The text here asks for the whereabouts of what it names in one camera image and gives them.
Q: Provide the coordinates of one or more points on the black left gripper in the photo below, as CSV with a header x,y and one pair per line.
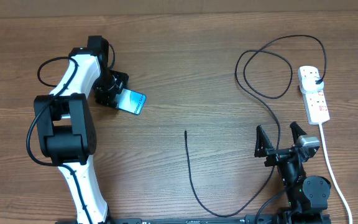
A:
x,y
109,99

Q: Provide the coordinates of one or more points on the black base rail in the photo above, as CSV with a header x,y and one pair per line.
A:
x,y
248,219

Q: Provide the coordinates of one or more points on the blue smartphone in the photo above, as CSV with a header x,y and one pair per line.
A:
x,y
130,101

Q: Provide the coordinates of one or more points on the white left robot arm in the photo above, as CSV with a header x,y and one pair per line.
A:
x,y
63,134

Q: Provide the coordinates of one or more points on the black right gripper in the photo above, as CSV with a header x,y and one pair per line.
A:
x,y
263,148

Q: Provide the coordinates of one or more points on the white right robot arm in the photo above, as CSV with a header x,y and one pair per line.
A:
x,y
307,195

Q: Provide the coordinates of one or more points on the white power strip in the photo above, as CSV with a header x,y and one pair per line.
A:
x,y
315,103

